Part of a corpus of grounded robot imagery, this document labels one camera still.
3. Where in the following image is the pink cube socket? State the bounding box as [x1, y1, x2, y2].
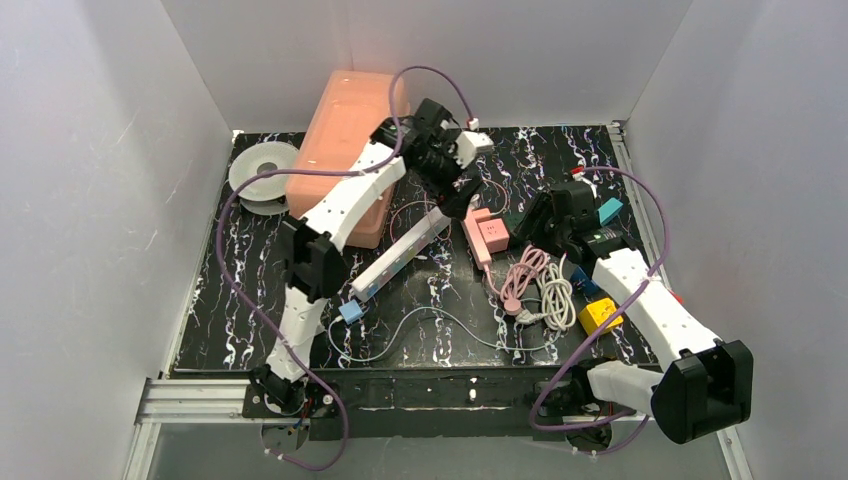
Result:
[479, 218, 510, 254]

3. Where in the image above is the teal power strip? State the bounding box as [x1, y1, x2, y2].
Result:
[598, 198, 624, 226]

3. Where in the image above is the blue cube socket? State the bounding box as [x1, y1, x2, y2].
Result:
[569, 267, 600, 296]

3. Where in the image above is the pink plastic storage box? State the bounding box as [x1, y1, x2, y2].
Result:
[285, 70, 410, 249]

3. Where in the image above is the yellow cube socket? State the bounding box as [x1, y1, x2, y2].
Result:
[577, 298, 623, 335]

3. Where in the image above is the white power strip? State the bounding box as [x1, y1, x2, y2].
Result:
[351, 207, 451, 302]

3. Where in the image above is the light blue plug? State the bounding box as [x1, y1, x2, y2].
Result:
[338, 300, 365, 325]

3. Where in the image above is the red cube socket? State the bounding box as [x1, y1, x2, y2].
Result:
[669, 290, 684, 305]

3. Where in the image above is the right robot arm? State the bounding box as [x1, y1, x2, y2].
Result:
[516, 180, 754, 444]

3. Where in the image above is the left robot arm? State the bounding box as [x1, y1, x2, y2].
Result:
[248, 98, 494, 416]

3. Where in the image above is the grey filament spool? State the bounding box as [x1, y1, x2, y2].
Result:
[227, 140, 303, 217]

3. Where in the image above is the thin pink cable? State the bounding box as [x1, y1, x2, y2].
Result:
[387, 165, 511, 260]

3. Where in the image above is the pink coiled cable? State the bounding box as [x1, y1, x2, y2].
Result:
[486, 245, 551, 316]

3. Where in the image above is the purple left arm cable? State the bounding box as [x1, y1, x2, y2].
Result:
[215, 64, 482, 473]

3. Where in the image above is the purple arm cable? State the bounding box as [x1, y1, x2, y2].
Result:
[215, 64, 482, 473]
[527, 165, 672, 457]

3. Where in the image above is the white coiled cable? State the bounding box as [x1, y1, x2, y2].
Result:
[516, 254, 578, 331]

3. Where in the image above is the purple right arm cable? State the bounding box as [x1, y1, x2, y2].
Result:
[527, 165, 672, 457]

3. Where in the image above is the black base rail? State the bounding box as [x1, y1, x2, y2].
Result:
[241, 365, 637, 444]

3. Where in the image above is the aluminium frame rail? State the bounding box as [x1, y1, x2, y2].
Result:
[606, 121, 753, 480]

